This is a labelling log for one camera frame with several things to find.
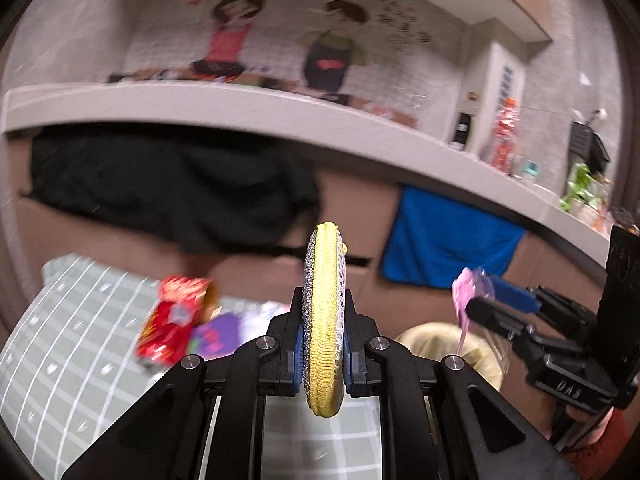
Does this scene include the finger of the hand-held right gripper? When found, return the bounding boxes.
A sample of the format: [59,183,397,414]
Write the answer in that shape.
[482,272,543,313]
[465,296,538,342]

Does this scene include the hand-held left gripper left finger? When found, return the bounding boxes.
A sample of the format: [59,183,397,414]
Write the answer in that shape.
[62,307,306,480]

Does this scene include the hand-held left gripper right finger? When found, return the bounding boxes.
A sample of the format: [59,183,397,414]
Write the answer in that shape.
[342,305,583,480]

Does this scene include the yellow and silver scrub pad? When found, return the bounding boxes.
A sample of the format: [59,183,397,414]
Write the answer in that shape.
[301,221,349,418]

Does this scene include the pink plastic wrapper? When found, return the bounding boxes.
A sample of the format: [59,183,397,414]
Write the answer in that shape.
[451,266,496,356]

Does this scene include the trash bin with yellow bag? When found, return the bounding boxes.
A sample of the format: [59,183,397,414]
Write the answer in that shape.
[395,324,506,396]

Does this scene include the colourful small packet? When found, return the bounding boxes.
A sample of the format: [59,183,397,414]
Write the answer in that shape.
[192,312,243,358]

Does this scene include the red printed paper cup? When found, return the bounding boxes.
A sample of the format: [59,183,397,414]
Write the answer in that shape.
[159,276,221,326]

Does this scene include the person's right forearm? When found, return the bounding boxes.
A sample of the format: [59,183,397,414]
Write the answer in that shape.
[562,410,640,480]

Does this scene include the person's right hand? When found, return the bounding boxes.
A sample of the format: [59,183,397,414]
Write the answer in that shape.
[547,402,613,448]

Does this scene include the blue towel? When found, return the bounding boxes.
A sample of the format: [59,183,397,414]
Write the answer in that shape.
[382,185,526,290]

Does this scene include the green plastic bag on counter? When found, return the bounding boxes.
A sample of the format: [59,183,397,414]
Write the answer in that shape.
[560,162,613,216]

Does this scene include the red soda can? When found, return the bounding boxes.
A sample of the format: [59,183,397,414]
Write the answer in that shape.
[136,300,198,373]

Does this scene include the dark scouring ball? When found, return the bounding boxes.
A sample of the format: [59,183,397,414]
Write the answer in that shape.
[610,205,636,231]

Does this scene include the red bottle with orange cap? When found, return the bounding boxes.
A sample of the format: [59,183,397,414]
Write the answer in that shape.
[487,97,518,171]

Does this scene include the dark sauce bottle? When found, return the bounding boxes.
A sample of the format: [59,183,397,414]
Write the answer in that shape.
[452,112,473,146]

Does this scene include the black utensil holder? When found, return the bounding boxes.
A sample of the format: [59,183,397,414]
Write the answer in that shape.
[571,120,611,163]

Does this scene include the white vented column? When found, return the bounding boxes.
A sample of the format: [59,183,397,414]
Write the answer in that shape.
[442,42,528,161]

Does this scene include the black cloth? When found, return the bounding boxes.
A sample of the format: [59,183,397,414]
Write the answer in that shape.
[30,127,321,256]

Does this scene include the grey-green checked tablecloth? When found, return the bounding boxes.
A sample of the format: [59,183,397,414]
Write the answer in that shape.
[0,255,386,480]

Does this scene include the grey stone counter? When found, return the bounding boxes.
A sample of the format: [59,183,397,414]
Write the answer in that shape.
[0,82,613,271]

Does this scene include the cartoon couple wall sticker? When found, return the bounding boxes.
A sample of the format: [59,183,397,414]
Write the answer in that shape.
[107,0,466,126]

